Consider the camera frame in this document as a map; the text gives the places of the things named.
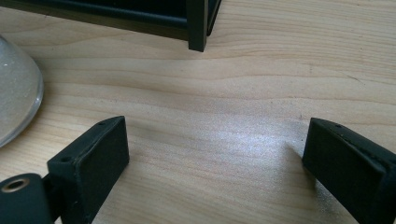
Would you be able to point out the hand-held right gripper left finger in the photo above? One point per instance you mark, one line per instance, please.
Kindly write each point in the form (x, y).
(93, 165)

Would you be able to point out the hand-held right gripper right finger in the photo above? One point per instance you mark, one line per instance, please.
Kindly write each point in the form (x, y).
(348, 165)

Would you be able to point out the glass jar with white grains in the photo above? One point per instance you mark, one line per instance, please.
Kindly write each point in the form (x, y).
(17, 90)

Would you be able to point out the black metal rack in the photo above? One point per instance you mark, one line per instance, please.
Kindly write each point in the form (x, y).
(197, 25)

